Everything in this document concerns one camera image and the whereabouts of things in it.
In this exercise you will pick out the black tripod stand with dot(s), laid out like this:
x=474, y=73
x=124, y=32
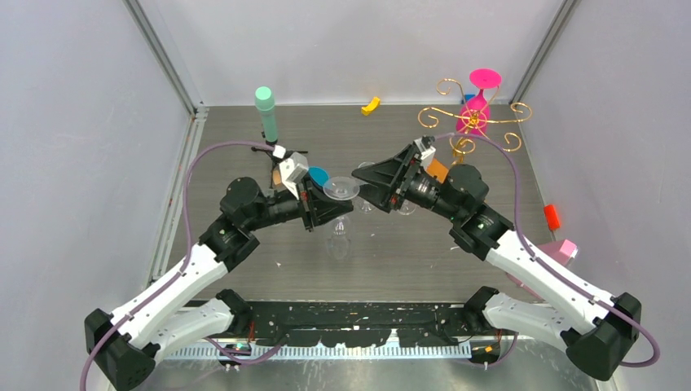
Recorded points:
x=283, y=158

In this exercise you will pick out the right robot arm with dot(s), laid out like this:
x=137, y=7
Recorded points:
x=592, y=326

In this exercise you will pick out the gold wire glass rack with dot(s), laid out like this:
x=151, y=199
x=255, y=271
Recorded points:
x=428, y=118

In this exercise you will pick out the yellow curved block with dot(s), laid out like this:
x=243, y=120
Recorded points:
x=371, y=107

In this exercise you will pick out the mint green microphone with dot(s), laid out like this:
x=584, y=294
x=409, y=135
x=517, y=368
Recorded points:
x=265, y=105

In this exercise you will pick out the pink dustpan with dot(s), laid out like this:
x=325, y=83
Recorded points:
x=562, y=251

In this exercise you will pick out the black front rail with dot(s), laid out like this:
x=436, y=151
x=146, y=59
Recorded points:
x=357, y=324

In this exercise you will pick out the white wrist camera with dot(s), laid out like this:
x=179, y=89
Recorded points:
x=291, y=180
x=426, y=149

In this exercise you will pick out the red small block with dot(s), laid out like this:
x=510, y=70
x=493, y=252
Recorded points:
x=552, y=217

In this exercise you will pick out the orange wooden rack base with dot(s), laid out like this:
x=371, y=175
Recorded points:
x=437, y=170

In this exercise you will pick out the pink wine glass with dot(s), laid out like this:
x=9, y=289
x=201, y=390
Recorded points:
x=476, y=112

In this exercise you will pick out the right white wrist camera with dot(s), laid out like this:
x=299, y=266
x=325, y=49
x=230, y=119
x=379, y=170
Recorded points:
x=426, y=149

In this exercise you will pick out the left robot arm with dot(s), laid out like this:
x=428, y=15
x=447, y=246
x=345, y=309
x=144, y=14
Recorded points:
x=128, y=342

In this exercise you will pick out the clear plain wine glass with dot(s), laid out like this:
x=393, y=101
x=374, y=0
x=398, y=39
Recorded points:
x=361, y=204

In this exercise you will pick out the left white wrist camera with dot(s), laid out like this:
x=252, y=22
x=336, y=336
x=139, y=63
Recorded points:
x=291, y=180

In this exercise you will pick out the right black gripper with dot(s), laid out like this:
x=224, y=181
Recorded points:
x=385, y=187

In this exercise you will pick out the blue wine glass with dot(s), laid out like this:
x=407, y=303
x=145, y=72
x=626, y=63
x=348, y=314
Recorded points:
x=318, y=175

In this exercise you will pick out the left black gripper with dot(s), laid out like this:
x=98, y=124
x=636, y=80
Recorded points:
x=321, y=208

